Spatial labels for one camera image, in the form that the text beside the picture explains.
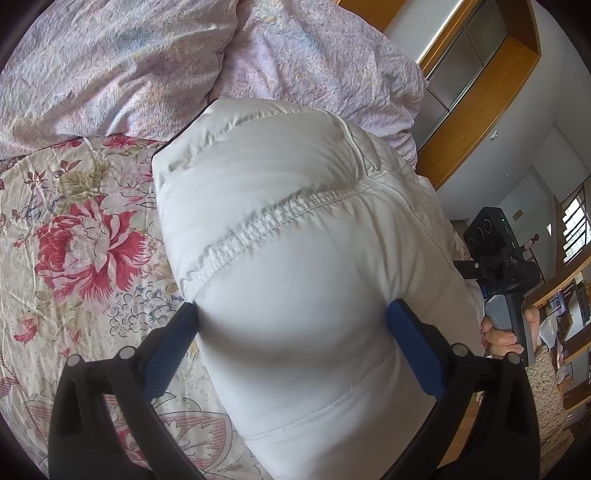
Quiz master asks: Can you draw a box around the wooden wardrobe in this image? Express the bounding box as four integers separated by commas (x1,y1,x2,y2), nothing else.
336,0,542,191

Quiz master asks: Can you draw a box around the person's right hand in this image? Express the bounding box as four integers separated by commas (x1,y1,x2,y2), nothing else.
479,305,540,360

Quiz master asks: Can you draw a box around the window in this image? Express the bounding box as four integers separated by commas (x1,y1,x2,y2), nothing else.
560,182,591,266

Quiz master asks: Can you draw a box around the white puffer jacket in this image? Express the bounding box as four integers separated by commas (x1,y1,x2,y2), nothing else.
151,96,485,480

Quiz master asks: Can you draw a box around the pink floral pillow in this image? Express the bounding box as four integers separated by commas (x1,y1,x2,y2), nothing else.
0,0,428,162

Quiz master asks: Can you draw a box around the floral printed bed sheet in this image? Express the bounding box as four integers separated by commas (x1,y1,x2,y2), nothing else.
0,134,273,480

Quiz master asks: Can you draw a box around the wooden shelf unit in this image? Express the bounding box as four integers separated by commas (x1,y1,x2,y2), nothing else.
531,261,591,416

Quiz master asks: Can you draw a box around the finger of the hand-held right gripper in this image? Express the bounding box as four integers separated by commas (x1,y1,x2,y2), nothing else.
454,259,485,281

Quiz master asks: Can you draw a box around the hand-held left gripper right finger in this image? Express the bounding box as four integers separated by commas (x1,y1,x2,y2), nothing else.
385,298,541,480

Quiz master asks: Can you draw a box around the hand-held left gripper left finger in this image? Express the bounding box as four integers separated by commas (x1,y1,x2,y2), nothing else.
48,301,200,480

